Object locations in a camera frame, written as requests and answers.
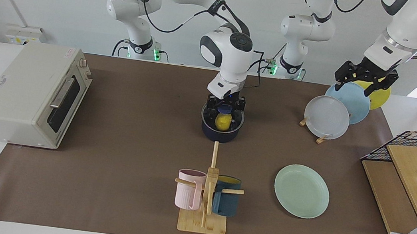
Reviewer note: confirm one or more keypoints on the wooden plate rack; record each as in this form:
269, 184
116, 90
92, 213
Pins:
321, 140

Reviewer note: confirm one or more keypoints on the dark blue saucepan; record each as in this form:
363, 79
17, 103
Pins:
220, 136

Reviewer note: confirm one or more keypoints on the cream toaster oven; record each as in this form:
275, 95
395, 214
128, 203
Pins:
17, 104

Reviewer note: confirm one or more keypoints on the wooden mug rack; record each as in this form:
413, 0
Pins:
202, 223

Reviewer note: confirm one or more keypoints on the pale green plate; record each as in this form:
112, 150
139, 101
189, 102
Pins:
301, 191

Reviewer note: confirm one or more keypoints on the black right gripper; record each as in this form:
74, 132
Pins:
212, 101

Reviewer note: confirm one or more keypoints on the yellow plate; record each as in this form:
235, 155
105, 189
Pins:
382, 100

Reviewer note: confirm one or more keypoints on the wooden storage shelf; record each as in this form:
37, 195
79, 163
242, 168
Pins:
388, 189

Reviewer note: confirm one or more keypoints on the pink ribbed mug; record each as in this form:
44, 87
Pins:
187, 190

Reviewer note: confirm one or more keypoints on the dark teal mug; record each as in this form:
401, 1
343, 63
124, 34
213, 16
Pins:
226, 204

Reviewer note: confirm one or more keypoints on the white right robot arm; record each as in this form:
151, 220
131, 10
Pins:
229, 51

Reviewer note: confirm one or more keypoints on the yellow lemon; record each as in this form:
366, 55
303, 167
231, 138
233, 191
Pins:
223, 123

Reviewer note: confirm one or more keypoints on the grey plate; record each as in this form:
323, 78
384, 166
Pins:
326, 117

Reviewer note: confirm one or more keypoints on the brown table mat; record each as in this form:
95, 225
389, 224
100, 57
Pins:
131, 123

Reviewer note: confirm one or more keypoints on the light blue plate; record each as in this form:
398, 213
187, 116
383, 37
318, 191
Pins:
357, 106

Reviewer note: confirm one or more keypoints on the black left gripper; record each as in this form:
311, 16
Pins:
367, 71

